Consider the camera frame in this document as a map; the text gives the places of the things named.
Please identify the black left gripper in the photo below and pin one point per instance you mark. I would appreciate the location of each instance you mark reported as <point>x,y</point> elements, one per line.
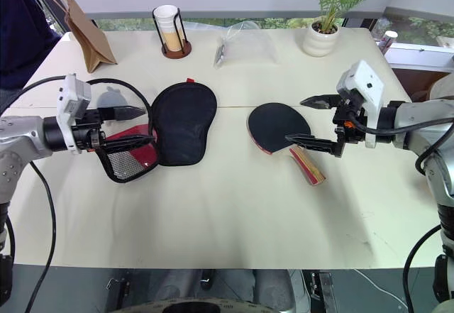
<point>87,136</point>

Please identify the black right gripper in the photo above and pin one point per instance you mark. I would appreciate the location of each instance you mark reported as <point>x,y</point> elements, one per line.
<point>341,115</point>

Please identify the black rubber table tennis paddle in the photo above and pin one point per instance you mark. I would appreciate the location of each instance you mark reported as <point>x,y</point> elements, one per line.
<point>273,125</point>

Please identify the black red paddle case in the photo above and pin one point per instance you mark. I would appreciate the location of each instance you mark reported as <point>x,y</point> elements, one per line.
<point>184,121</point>

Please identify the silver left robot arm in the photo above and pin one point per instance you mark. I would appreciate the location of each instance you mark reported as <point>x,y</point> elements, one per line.
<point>21,135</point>

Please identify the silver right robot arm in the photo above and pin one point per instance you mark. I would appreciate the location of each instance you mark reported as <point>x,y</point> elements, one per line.
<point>408,112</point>

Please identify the palm plant in white pot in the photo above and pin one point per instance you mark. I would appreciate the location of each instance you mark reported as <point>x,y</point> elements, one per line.
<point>319,43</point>

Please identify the brown paper bag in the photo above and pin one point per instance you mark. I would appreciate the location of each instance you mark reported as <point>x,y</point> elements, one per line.
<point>92,43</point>

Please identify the tan paper cup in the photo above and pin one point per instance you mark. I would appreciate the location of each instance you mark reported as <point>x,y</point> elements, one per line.
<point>174,41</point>

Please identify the clear plastic bag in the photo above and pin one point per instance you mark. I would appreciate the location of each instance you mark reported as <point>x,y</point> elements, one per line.
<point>248,50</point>

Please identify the white pink drink can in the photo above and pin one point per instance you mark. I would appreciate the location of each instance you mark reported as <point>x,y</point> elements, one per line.
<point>388,41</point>

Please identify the white paper cup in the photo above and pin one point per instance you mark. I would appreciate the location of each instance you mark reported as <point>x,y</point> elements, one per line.
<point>166,16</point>

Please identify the person in dark blue clothing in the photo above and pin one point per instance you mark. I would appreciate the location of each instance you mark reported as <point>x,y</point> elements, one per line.
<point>17,25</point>

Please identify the dark rounded housing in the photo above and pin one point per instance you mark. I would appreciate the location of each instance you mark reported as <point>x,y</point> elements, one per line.
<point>198,307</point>

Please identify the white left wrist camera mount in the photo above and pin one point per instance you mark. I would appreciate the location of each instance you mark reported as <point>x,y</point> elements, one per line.
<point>66,123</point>

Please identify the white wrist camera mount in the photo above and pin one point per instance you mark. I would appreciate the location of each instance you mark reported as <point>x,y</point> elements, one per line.
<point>66,123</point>
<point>369,78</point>

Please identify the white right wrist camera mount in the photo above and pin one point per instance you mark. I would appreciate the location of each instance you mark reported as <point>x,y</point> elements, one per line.
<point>369,78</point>

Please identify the metal table bracket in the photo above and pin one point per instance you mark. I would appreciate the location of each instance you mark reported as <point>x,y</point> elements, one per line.
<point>324,291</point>

